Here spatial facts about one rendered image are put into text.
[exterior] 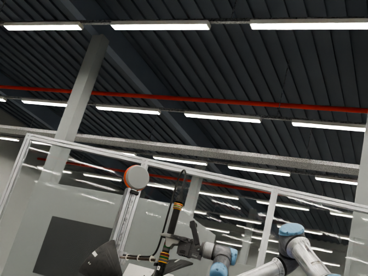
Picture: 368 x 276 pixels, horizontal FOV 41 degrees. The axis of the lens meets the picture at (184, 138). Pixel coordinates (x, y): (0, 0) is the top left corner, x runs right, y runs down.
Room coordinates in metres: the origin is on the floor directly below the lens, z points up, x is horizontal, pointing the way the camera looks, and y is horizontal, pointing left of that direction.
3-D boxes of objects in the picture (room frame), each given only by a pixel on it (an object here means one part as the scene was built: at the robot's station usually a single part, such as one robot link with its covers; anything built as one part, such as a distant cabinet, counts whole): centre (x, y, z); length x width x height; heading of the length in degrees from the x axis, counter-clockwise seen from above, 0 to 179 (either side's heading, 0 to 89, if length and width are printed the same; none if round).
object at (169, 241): (2.29, -0.06, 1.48); 0.09 x 0.03 x 0.06; 94
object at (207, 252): (2.29, -0.25, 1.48); 0.08 x 0.05 x 0.08; 168
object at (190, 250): (2.31, -0.17, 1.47); 0.12 x 0.08 x 0.09; 78
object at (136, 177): (2.99, 0.22, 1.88); 0.17 x 0.15 x 0.16; 78
